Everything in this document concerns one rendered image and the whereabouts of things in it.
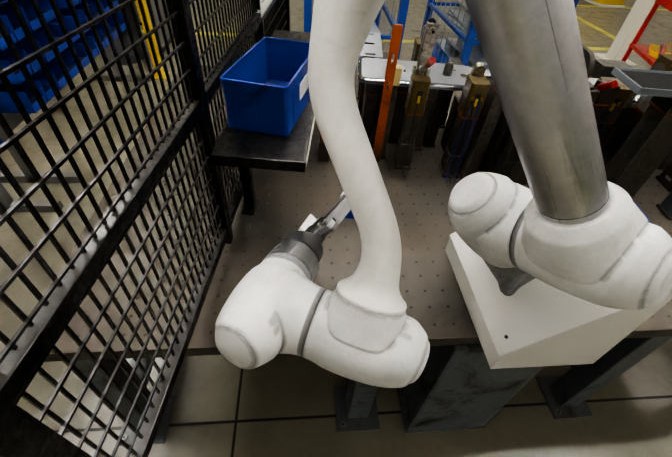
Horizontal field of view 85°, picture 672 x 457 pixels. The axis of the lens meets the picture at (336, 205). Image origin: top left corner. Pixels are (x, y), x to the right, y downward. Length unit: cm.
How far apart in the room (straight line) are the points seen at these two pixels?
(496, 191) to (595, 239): 20
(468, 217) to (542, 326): 29
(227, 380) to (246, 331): 118
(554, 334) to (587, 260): 28
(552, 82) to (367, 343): 38
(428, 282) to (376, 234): 60
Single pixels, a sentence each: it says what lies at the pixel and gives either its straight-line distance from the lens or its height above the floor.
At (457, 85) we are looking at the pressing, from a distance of 140.
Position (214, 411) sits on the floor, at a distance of 165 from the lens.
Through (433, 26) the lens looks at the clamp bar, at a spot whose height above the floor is 121.
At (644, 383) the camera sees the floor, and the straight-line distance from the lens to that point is 217.
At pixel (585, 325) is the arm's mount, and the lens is 92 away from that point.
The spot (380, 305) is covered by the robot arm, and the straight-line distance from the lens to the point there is 49.
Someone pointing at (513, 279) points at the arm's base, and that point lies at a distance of 96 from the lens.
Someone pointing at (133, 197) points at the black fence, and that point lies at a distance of 62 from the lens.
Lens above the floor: 153
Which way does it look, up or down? 43 degrees down
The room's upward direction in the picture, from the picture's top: 5 degrees clockwise
